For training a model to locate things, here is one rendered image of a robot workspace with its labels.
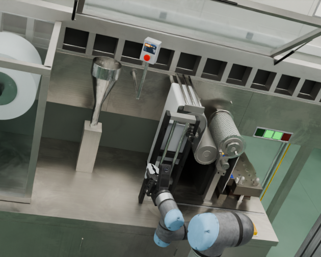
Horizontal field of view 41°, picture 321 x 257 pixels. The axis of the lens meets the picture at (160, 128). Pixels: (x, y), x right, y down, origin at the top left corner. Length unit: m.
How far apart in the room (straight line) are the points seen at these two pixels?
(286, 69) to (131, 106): 0.90
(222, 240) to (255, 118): 1.31
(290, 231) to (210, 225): 2.72
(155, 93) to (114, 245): 0.84
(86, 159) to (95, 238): 0.41
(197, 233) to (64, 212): 0.85
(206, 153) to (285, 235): 1.90
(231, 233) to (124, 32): 1.22
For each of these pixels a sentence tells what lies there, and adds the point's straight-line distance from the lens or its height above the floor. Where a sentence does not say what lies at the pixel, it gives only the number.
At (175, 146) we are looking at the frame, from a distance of 2.07.
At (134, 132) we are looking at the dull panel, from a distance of 2.52.
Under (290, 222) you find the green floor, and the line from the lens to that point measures 4.18.
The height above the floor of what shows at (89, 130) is 1.17.
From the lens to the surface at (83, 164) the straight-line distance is 2.31.
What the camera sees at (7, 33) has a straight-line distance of 2.01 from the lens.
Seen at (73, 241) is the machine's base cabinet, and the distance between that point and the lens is 2.22.
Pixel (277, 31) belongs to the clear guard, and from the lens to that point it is 2.15.
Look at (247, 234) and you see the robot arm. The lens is 1.48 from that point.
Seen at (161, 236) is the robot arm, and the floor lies 1.12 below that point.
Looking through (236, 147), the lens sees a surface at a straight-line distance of 2.25.
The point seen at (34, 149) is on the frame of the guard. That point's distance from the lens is 1.91.
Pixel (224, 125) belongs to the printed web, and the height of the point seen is 1.30.
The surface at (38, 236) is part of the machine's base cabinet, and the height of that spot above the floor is 0.73.
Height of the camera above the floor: 2.35
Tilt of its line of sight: 30 degrees down
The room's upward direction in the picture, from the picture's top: 18 degrees clockwise
